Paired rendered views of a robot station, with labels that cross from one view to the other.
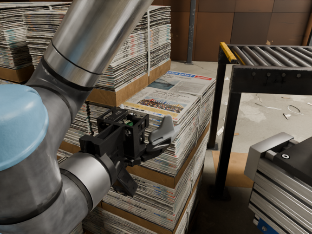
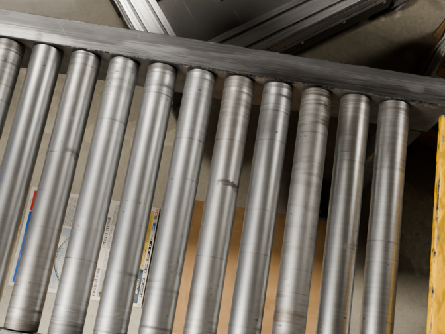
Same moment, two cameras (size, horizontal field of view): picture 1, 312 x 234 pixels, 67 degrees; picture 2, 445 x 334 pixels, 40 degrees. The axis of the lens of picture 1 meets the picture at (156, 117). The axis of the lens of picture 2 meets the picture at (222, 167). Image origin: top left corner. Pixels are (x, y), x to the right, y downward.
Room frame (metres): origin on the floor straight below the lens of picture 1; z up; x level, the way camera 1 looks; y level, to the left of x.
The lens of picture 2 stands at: (1.48, -0.75, 1.70)
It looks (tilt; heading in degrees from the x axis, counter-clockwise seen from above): 74 degrees down; 175
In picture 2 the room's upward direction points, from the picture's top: 7 degrees clockwise
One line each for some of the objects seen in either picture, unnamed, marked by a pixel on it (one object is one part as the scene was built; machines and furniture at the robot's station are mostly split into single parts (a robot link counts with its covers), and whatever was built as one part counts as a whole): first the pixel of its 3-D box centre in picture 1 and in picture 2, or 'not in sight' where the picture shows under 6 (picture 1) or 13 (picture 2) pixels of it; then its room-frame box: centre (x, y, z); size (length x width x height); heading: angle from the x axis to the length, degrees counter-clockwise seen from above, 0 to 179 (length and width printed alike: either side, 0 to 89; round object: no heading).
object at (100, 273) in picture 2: not in sight; (85, 246); (1.24, -1.09, 0.00); 0.37 x 0.28 x 0.01; 83
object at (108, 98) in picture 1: (91, 82); not in sight; (0.69, 0.20, 0.86); 0.29 x 0.16 x 0.04; 65
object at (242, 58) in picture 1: (241, 58); (383, 237); (1.32, -0.48, 0.77); 0.47 x 0.05 x 0.05; 173
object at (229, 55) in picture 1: (226, 51); (443, 250); (1.34, -0.40, 0.81); 0.43 x 0.03 x 0.02; 173
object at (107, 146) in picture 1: (115, 146); not in sight; (0.32, 0.07, 0.88); 0.12 x 0.08 x 0.09; 153
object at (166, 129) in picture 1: (166, 127); not in sight; (0.39, -0.02, 0.88); 0.09 x 0.03 x 0.06; 127
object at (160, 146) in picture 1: (149, 146); not in sight; (0.35, 0.01, 0.86); 0.09 x 0.05 x 0.02; 127
